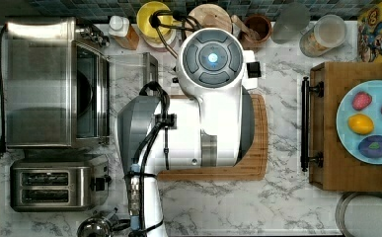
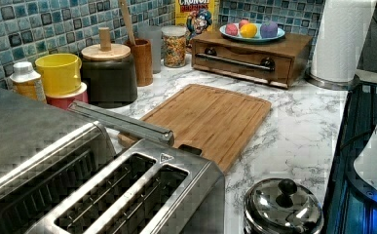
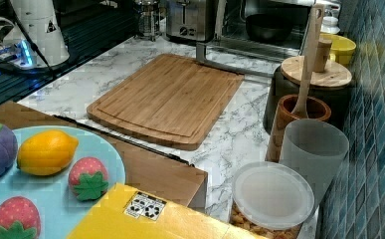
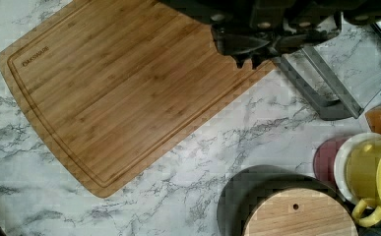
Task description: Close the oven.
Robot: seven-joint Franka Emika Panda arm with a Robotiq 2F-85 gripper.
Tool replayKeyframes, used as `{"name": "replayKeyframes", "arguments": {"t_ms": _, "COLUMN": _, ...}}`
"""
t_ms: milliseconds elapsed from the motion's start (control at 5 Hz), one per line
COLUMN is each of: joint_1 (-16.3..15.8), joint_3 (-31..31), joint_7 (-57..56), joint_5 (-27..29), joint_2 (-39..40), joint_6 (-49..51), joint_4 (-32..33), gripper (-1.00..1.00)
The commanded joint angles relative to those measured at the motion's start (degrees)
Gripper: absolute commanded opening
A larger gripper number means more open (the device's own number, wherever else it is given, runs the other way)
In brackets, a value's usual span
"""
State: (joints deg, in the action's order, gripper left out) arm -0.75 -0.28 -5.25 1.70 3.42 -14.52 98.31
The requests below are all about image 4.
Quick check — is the dark red round plate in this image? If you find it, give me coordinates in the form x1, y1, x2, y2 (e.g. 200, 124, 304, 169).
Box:
313, 136, 349, 186

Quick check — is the yellow mug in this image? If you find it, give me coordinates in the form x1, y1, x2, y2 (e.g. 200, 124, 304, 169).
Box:
346, 139, 381, 227

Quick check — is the black container with wooden lid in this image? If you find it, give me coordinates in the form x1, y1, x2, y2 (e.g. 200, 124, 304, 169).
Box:
217, 165, 358, 236

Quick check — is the bamboo cutting board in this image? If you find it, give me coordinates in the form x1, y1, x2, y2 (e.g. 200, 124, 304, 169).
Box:
0, 0, 273, 198

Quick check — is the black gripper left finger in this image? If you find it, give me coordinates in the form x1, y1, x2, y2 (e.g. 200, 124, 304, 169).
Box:
211, 25, 271, 69

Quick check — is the white round plate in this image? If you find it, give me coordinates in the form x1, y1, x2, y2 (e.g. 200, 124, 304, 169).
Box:
334, 133, 381, 205

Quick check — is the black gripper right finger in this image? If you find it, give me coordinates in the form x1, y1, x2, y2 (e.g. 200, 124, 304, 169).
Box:
251, 29, 341, 69

